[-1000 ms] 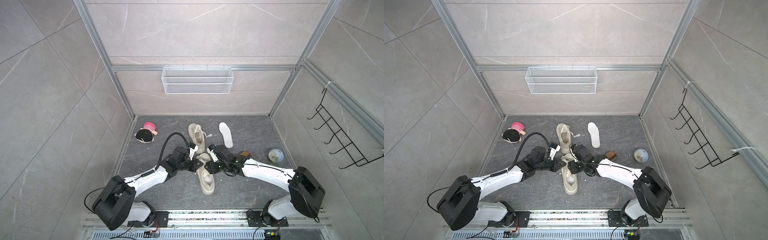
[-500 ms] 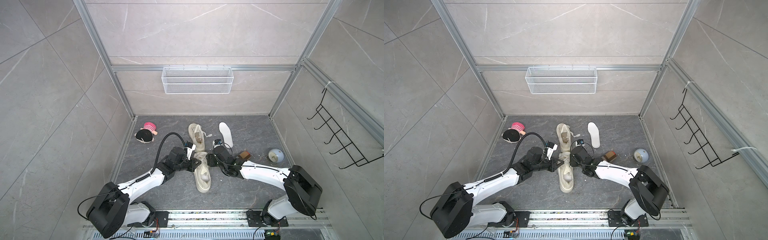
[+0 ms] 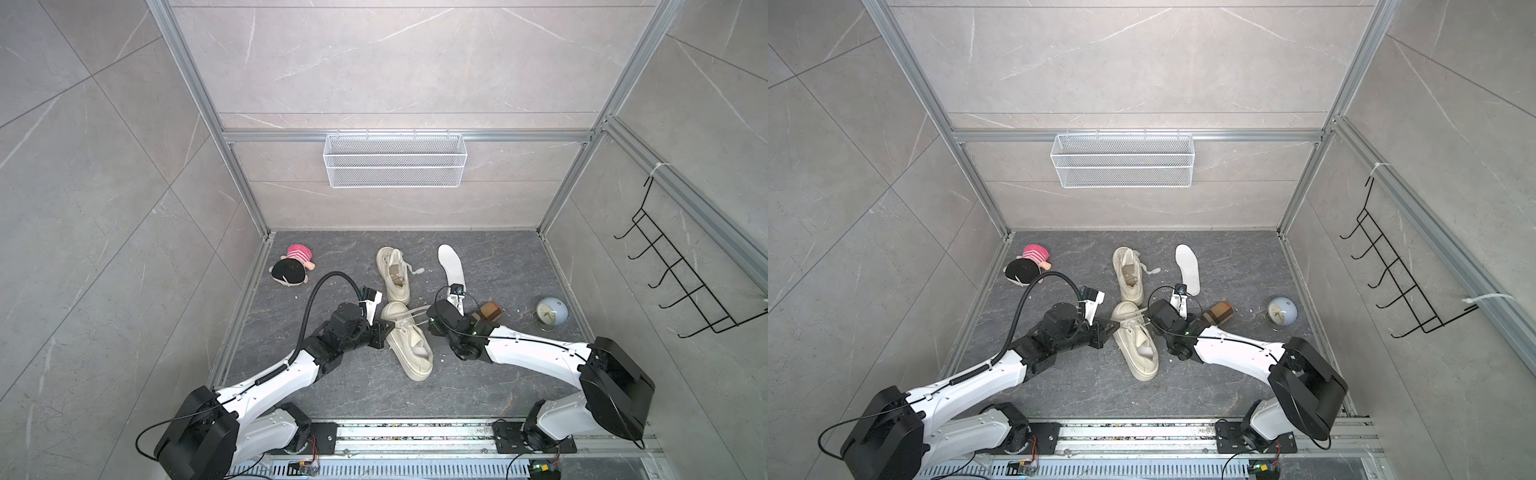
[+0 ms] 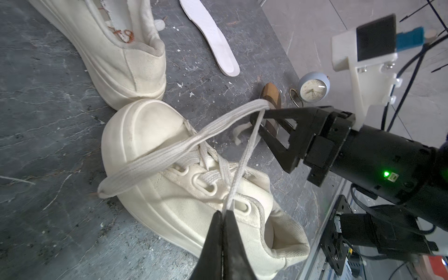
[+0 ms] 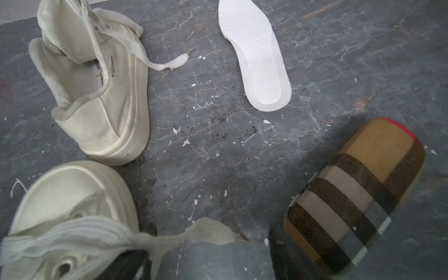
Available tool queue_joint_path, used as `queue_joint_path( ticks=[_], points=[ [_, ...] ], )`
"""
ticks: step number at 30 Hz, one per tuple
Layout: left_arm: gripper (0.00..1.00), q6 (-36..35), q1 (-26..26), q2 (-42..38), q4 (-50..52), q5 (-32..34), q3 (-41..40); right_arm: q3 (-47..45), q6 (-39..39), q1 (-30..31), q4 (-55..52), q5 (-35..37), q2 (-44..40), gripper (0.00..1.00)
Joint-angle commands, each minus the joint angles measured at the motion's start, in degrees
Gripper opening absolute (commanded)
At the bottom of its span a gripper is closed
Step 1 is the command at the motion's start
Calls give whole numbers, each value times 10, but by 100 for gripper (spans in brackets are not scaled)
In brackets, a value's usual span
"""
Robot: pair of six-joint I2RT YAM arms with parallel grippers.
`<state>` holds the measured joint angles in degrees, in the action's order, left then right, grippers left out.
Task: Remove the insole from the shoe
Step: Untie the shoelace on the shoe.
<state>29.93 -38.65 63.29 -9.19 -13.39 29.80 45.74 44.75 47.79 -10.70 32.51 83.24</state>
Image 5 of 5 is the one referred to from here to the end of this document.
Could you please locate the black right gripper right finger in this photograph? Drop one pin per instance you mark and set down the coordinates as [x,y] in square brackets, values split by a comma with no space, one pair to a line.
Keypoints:
[289,262]

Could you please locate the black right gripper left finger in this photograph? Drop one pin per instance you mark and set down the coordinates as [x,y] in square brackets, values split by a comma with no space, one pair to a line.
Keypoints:
[131,265]

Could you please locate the cream sneaker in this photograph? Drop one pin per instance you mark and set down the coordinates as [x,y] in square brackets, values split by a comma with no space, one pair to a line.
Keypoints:
[77,218]
[97,69]

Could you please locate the white shoe insole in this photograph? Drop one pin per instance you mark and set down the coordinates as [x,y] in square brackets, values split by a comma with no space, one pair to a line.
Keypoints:
[264,75]

